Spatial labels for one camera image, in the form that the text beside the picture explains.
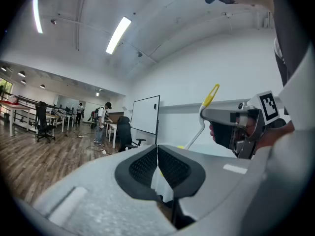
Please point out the window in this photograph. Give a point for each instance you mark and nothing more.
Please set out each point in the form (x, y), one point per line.
(5, 87)

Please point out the round table with floral cloth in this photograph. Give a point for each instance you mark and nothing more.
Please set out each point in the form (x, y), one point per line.
(211, 152)

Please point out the white desk with red top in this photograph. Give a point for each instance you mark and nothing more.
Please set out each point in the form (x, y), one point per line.
(14, 106)

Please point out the black-framed whiteboard on stand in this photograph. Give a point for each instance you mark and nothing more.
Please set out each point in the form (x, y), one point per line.
(145, 114)

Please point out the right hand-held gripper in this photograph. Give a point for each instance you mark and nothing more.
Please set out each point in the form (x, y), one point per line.
(261, 107)

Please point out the person's right forearm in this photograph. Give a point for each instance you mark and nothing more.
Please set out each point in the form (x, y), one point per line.
(280, 136)

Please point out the person's right hand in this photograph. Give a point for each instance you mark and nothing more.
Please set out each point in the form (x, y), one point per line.
(250, 129)

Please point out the black office chair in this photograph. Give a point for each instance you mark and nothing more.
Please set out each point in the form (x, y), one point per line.
(41, 117)
(124, 131)

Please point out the small ceiling light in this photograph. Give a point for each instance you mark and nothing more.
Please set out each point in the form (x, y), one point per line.
(97, 93)

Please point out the long ceiling tube light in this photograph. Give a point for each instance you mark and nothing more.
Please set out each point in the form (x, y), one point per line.
(37, 13)
(118, 36)

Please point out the small ceiling fixture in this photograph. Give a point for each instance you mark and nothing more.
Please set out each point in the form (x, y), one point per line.
(53, 21)

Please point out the black railing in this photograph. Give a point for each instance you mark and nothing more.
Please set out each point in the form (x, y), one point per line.
(27, 98)

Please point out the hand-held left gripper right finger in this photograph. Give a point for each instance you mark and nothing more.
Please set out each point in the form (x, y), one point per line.
(216, 188)

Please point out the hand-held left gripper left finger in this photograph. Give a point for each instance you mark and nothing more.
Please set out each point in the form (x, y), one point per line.
(93, 200)

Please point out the yellow brush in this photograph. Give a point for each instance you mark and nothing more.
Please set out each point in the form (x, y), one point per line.
(208, 99)

